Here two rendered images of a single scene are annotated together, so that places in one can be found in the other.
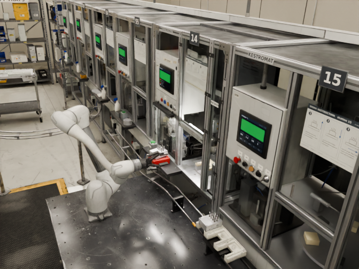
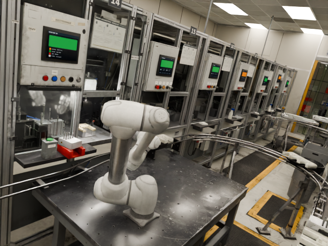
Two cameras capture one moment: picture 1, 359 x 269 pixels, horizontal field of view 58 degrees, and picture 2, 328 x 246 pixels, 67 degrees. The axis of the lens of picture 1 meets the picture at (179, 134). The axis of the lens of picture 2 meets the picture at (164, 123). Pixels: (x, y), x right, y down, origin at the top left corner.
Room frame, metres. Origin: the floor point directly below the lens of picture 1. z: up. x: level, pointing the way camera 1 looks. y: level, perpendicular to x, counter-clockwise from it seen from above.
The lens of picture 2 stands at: (2.65, 1.91, 1.70)
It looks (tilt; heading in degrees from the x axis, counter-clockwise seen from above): 15 degrees down; 244
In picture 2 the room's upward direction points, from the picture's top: 12 degrees clockwise
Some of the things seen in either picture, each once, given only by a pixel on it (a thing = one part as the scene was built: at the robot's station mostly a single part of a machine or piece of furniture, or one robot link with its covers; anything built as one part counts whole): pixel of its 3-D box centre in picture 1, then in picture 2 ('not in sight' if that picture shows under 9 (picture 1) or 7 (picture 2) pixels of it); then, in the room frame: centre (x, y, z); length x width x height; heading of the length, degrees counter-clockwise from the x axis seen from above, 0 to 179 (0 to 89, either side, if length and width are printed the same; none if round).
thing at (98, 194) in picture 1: (96, 194); (144, 192); (2.06, 0.62, 0.85); 0.18 x 0.16 x 0.22; 161
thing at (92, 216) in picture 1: (98, 211); (144, 210); (2.03, 0.61, 0.71); 0.22 x 0.18 x 0.06; 29
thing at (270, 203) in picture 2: not in sight; (277, 210); (-0.27, -0.07, 0.01); 1.00 x 0.55 x 0.01; 29
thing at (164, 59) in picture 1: (178, 80); (48, 48); (2.68, 0.03, 1.60); 0.42 x 0.29 x 0.46; 29
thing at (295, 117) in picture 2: not in sight; (294, 133); (-2.98, -2.20, 0.48); 0.88 x 0.56 x 0.96; 137
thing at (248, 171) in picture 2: not in sight; (270, 154); (-2.06, -1.93, 0.01); 5.85 x 0.59 x 0.01; 29
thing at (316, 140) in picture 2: not in sight; (318, 132); (-4.29, -2.46, 0.48); 0.84 x 0.58 x 0.97; 37
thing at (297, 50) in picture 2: not in sight; (251, 74); (-4.18, -5.58, 1.65); 3.78 x 0.08 x 3.30; 119
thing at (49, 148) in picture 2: (153, 148); (48, 147); (2.63, 0.23, 0.97); 0.08 x 0.08 x 0.12; 29
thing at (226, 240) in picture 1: (219, 240); (157, 142); (1.61, -0.28, 0.84); 0.36 x 0.14 x 0.10; 29
